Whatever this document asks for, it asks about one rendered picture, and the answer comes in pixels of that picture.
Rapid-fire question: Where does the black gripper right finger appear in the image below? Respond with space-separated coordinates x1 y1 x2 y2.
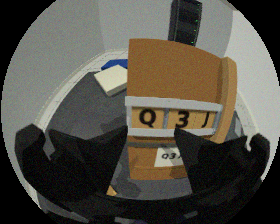
174 127 247 193

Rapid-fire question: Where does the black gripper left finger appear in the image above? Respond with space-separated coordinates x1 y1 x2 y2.
47 124 127 194

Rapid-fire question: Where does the white paper ticket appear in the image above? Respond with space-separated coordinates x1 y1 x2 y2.
154 147 184 167

